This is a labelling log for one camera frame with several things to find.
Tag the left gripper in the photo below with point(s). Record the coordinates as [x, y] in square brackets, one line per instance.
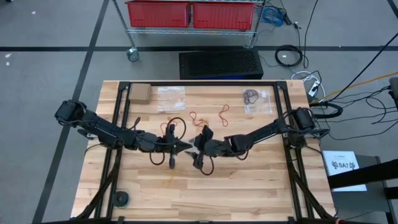
[152, 143]

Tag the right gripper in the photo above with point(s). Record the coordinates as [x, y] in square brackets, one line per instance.
[220, 147]

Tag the red rubber band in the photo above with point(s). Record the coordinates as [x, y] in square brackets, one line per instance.
[193, 115]
[163, 127]
[223, 114]

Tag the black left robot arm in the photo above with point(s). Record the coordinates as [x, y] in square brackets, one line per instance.
[102, 130]

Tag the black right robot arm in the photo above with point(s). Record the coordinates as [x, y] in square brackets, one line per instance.
[264, 132]

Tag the small brown cardboard box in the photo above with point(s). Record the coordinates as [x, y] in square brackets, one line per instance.
[140, 93]

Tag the black tape roll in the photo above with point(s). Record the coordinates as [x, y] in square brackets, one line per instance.
[120, 199]

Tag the white power strip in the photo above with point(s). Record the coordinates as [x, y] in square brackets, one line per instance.
[314, 88]

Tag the red plastic bin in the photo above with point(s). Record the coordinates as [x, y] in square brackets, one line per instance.
[158, 14]
[224, 15]

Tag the white SA7 booklet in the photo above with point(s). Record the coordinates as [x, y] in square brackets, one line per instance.
[343, 177]

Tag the black bar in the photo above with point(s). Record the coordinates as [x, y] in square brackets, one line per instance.
[367, 174]

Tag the grey cart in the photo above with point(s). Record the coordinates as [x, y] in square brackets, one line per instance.
[367, 205]

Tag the grey rounded object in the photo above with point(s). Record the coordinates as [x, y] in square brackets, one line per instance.
[394, 90]

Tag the black aluminium table frame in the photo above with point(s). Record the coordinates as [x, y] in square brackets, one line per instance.
[217, 83]

